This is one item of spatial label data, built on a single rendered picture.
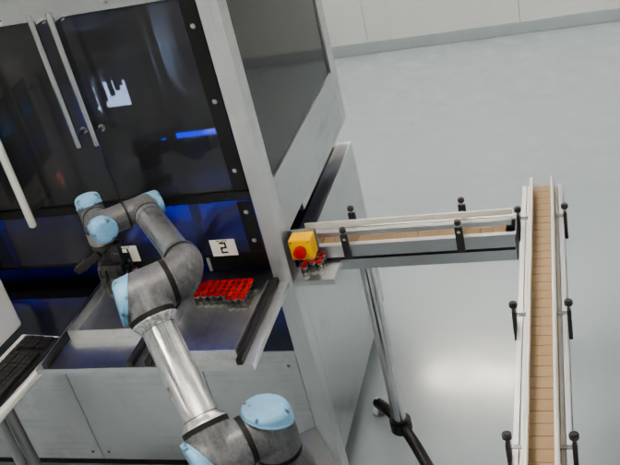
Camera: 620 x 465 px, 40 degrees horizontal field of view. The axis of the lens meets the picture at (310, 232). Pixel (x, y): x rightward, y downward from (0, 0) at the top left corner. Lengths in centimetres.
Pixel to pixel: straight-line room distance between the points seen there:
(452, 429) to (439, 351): 47
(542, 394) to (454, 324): 181
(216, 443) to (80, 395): 142
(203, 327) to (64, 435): 112
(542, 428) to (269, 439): 61
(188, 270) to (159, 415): 126
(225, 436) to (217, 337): 59
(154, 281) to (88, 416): 142
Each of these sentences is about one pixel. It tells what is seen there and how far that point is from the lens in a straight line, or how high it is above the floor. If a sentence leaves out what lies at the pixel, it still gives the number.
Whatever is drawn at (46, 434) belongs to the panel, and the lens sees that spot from 360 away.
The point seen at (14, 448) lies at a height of 38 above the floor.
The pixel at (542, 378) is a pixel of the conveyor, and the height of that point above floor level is 93.
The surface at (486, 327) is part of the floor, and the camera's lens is 379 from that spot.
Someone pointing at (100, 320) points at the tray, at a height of 88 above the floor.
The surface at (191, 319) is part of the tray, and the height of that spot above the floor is 88.
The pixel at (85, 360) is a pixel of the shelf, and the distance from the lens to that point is 267.
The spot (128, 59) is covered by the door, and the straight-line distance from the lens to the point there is 251.
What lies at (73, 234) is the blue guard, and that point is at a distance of 289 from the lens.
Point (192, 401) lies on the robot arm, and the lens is 203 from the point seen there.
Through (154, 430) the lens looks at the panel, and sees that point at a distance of 334.
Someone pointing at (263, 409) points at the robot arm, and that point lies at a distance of 203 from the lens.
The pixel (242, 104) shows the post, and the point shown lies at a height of 148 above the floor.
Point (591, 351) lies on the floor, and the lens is 364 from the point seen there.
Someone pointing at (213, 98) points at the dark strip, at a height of 151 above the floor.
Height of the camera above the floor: 231
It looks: 29 degrees down
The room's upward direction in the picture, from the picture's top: 14 degrees counter-clockwise
